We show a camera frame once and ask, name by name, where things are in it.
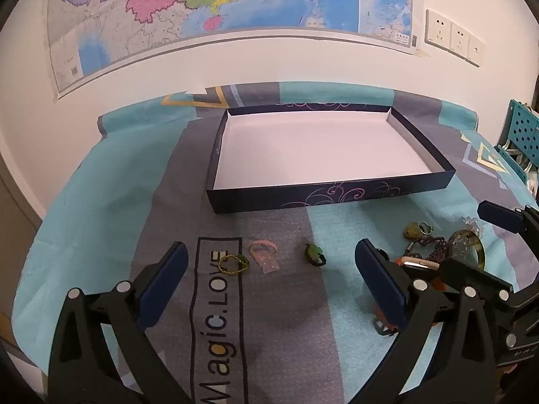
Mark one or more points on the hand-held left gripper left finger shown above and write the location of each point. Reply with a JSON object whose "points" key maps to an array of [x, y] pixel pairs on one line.
{"points": [[166, 286]]}

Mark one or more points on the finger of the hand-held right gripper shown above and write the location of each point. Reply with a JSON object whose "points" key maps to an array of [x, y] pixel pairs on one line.
{"points": [[501, 215], [463, 270]]}

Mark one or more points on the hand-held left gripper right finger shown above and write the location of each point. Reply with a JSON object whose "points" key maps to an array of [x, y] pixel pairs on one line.
{"points": [[381, 282]]}

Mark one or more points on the orange smart watch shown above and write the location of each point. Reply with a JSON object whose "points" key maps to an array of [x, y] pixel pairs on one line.
{"points": [[414, 264]]}

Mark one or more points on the yellow-green stone pendant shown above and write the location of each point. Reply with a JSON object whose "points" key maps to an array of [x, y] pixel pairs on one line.
{"points": [[412, 231]]}

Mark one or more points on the dark blue shallow cardboard box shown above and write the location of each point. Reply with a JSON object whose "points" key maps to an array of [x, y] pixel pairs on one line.
{"points": [[311, 151]]}

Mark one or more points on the teal perforated rack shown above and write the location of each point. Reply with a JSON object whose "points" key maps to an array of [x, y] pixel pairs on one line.
{"points": [[522, 130]]}

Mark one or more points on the teal and grey printed tablecloth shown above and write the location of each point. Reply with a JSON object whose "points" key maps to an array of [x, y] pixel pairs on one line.
{"points": [[273, 303]]}

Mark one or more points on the beige cabinet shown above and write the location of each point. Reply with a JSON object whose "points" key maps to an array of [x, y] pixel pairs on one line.
{"points": [[17, 227]]}

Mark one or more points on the white wall switch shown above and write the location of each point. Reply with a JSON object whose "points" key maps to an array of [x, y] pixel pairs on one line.
{"points": [[476, 50]]}

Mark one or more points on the white wall socket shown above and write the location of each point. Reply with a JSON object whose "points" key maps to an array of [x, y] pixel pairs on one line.
{"points": [[460, 40], [438, 29]]}

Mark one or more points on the colourful wall map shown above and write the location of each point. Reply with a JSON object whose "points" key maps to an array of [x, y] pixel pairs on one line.
{"points": [[252, 0]]}

